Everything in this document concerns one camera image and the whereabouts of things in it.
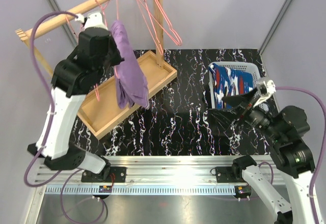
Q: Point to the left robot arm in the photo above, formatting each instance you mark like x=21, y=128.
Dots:
x=71, y=82

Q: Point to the empty pink hanger back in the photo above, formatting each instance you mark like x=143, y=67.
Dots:
x=150, y=17

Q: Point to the blue patterned trousers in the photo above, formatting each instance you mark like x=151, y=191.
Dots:
x=229, y=84

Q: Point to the white slotted cable duct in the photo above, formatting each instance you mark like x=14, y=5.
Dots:
x=140, y=190

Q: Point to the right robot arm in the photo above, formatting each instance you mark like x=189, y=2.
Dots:
x=291, y=156

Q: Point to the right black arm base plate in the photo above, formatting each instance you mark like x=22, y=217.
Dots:
x=224, y=174

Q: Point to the black marble pattern mat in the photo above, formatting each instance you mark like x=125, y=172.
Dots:
x=176, y=122

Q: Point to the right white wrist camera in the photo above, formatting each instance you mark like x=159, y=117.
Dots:
x=266, y=88

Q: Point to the purple trousers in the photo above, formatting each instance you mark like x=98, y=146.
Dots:
x=131, y=83

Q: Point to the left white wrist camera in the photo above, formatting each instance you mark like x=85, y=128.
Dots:
x=94, y=19

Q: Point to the white plastic basket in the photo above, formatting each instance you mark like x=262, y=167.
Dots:
x=254, y=68

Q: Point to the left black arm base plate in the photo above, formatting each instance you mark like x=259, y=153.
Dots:
x=117, y=174

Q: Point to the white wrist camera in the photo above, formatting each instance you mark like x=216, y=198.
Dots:
x=266, y=88
x=94, y=19

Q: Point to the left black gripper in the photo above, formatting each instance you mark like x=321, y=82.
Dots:
x=117, y=58

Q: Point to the pink hanger of purple trousers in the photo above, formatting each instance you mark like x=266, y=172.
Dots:
x=102, y=7

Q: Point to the aluminium mounting rail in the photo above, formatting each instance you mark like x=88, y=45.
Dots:
x=164, y=170

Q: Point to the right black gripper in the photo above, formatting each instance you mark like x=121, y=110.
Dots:
x=225, y=116

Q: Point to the empty pink hanger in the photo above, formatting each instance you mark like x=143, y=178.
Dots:
x=169, y=30
x=150, y=17

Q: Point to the empty pink hanger front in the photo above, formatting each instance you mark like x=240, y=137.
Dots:
x=169, y=30

